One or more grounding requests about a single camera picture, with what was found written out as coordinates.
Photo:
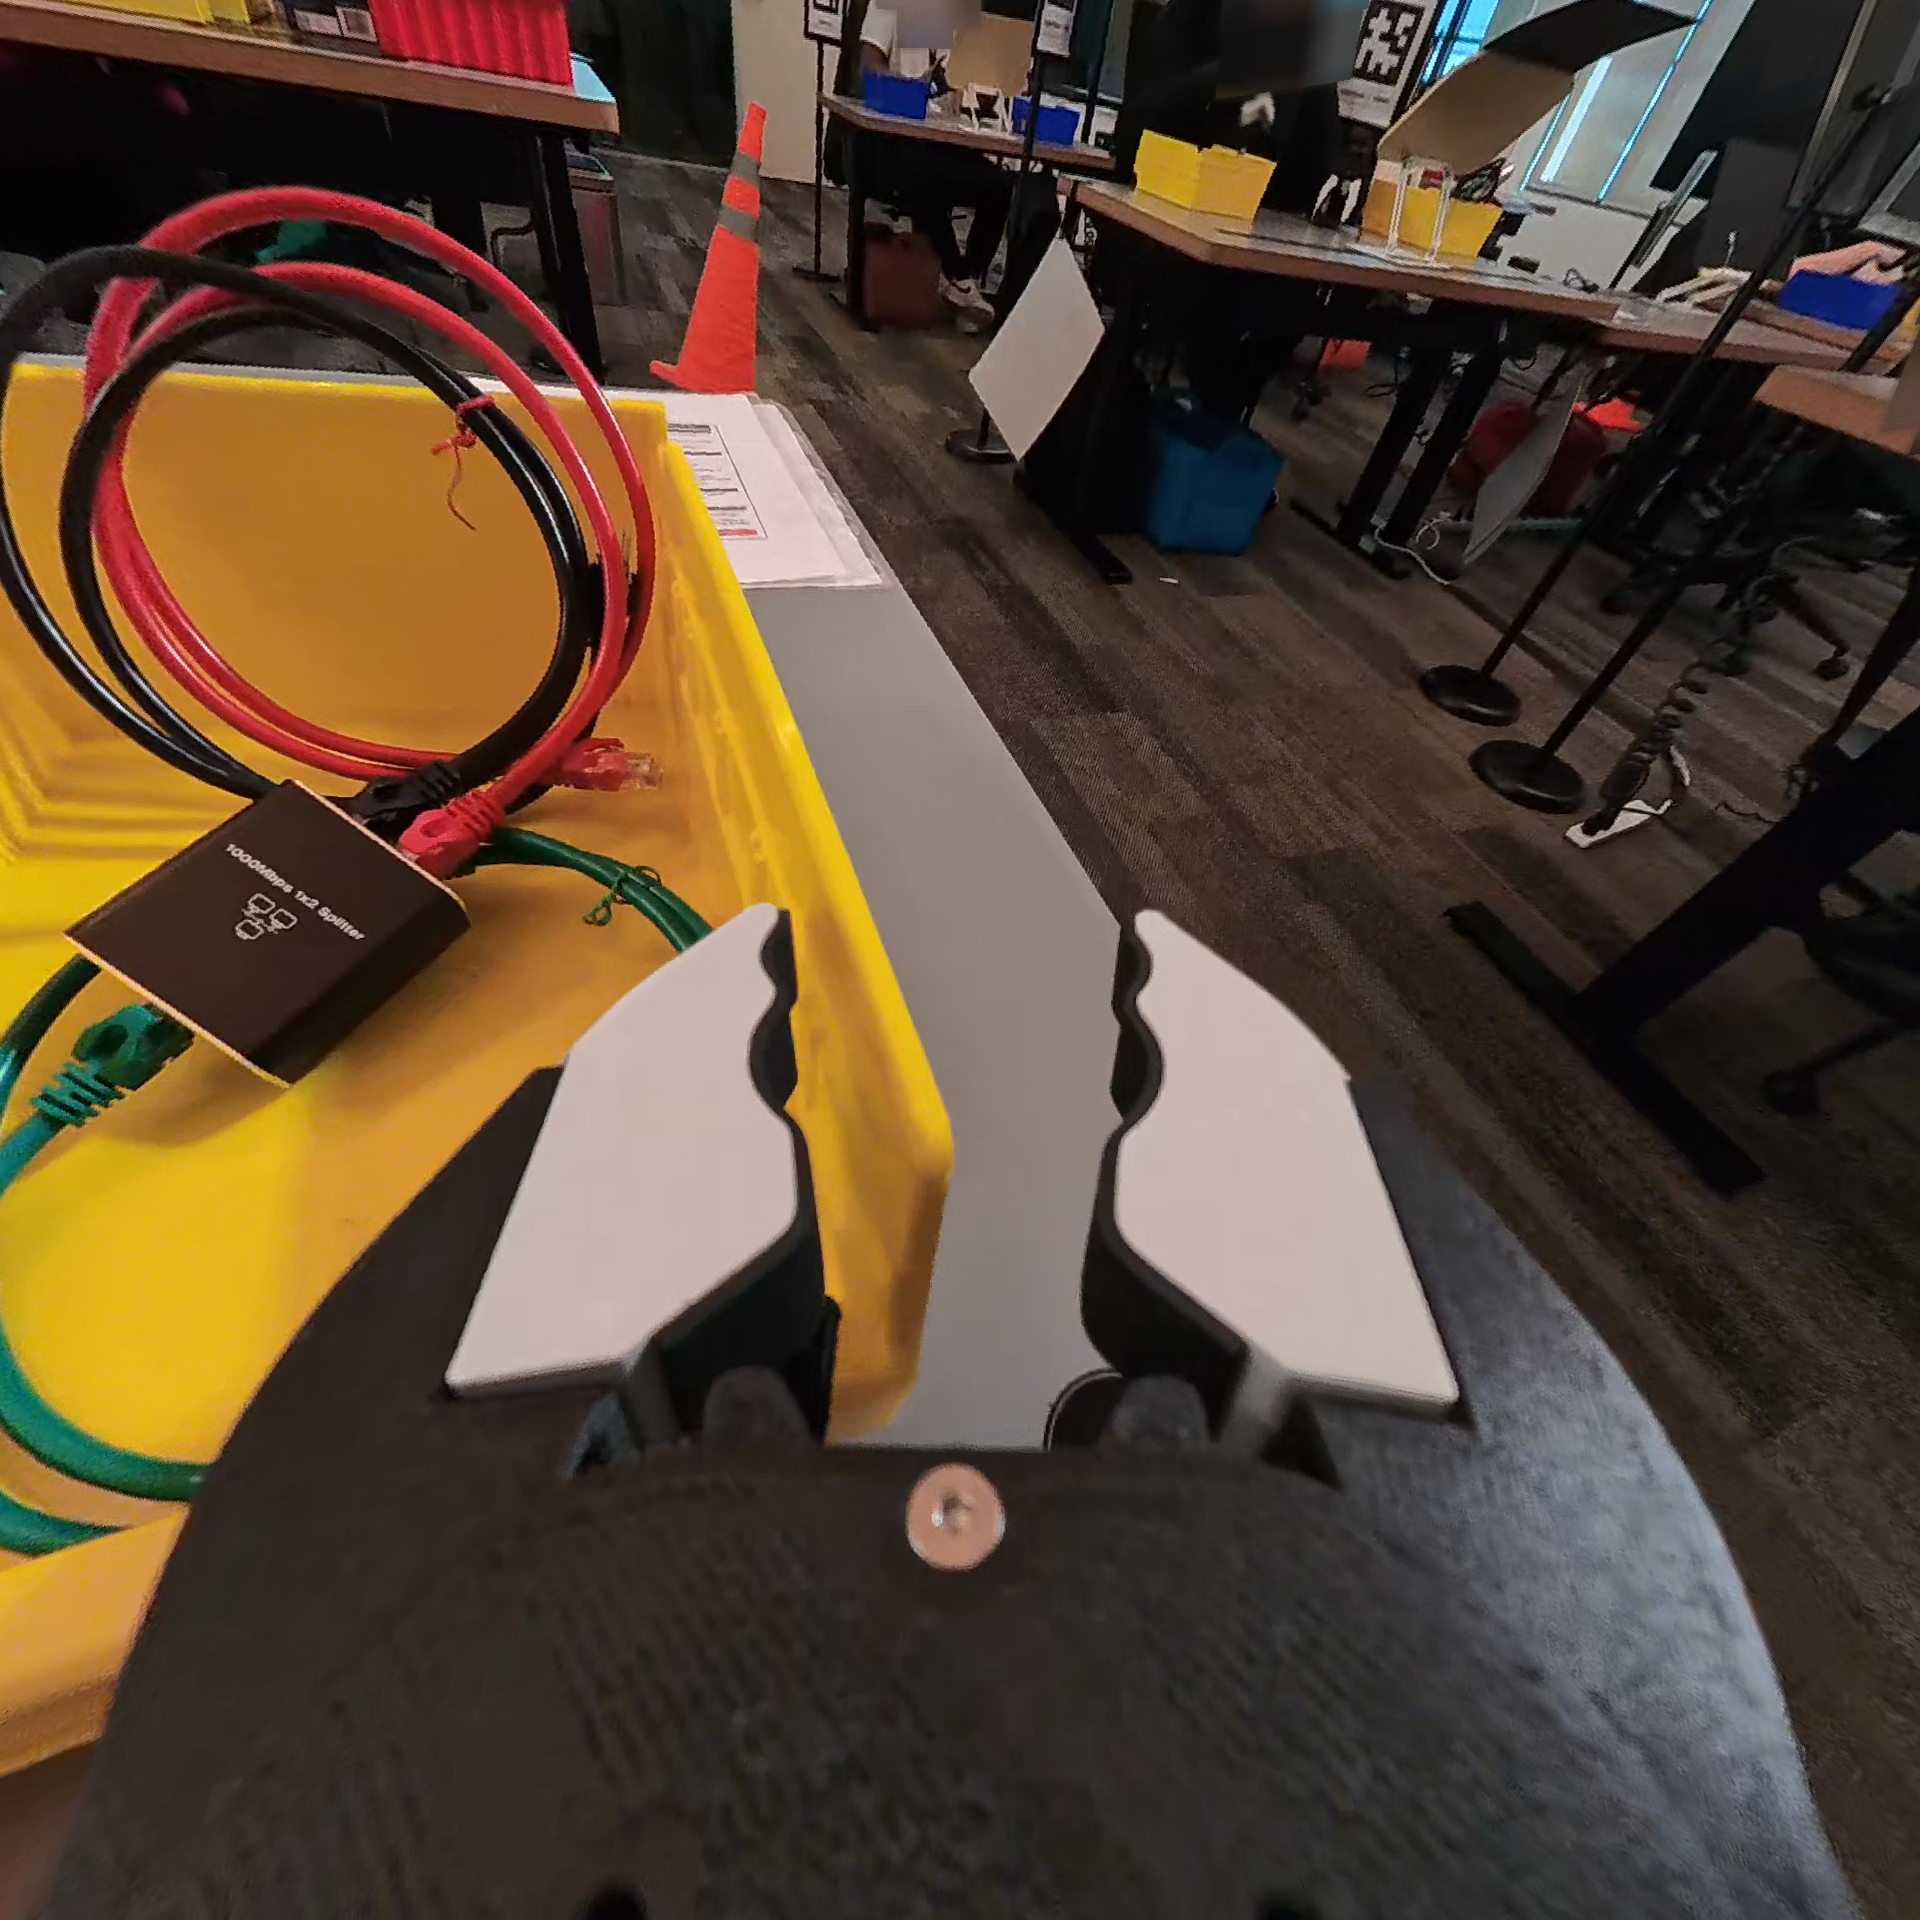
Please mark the black stanchion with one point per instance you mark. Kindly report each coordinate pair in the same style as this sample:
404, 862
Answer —
1471, 699
1528, 777

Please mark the red bag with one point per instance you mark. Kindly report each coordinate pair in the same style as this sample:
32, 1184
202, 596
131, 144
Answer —
1530, 457

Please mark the red twist tie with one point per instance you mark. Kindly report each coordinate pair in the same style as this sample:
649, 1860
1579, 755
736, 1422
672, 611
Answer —
473, 407

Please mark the yellow plastic bin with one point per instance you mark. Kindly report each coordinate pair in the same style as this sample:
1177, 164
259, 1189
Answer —
376, 599
1471, 224
1200, 173

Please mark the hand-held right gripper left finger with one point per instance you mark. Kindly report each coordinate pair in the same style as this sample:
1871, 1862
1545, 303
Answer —
645, 1184

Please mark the white power strip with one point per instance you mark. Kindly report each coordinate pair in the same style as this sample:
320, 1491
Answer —
1628, 809

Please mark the red plastic bin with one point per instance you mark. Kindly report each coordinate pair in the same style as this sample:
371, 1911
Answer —
464, 37

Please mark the blue plastic bin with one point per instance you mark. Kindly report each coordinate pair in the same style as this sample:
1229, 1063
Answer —
897, 95
1837, 301
1047, 119

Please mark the black ethernet splitter box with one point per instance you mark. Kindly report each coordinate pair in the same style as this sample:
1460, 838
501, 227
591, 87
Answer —
255, 932

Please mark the blue plastic crate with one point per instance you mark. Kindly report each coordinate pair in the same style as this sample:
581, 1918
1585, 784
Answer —
1213, 481

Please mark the black white marker sign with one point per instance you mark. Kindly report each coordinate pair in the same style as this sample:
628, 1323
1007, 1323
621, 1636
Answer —
1392, 44

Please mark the white paper sheet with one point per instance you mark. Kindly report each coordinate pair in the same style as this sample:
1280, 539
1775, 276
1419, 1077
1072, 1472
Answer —
795, 511

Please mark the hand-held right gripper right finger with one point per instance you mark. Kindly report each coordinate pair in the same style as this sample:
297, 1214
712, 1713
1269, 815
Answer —
1275, 1201

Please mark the orange traffic cone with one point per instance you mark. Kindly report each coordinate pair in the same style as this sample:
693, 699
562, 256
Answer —
721, 301

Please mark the long wooden table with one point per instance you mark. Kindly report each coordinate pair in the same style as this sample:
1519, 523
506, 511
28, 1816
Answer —
1349, 248

